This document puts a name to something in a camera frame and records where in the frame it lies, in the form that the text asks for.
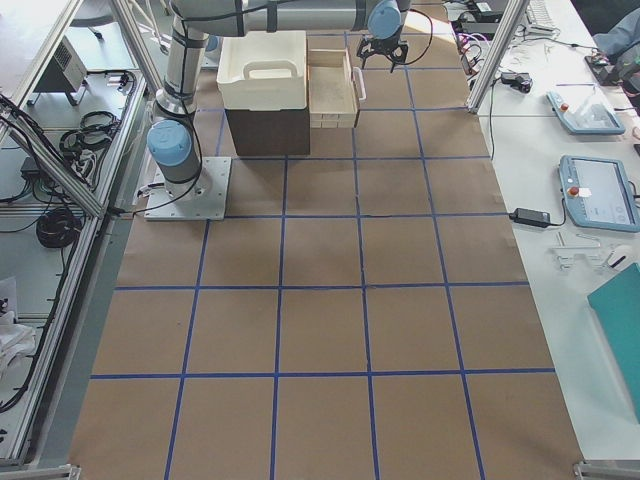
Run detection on brown wooden drawer cabinet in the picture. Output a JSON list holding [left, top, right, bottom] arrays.
[[225, 108, 311, 157]]

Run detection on grey electronics box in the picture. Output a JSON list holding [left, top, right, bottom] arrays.
[[28, 36, 88, 106]]

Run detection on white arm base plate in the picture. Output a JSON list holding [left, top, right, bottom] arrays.
[[143, 157, 232, 221]]

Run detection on white drawer handle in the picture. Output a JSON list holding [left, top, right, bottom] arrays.
[[352, 67, 367, 102]]

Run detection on teal box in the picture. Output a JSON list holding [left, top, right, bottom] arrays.
[[587, 263, 639, 410]]

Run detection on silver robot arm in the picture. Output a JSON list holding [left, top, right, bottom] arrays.
[[147, 1, 411, 201]]

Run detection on blue teach pendant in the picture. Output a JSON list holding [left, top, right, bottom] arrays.
[[558, 155, 639, 233], [546, 85, 626, 135]]

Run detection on aluminium frame post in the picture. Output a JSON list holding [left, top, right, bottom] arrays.
[[466, 0, 529, 114]]

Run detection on blue teach pendant near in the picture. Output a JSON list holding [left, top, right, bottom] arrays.
[[558, 155, 639, 233]]

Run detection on black power adapter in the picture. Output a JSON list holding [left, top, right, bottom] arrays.
[[508, 208, 551, 228]]

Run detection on white plastic tray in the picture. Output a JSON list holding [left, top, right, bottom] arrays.
[[217, 31, 307, 111]]

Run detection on wooden drawer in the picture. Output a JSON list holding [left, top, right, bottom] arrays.
[[307, 49, 366, 129]]

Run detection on blue teach pendant far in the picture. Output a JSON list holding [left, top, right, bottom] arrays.
[[546, 85, 626, 135]]

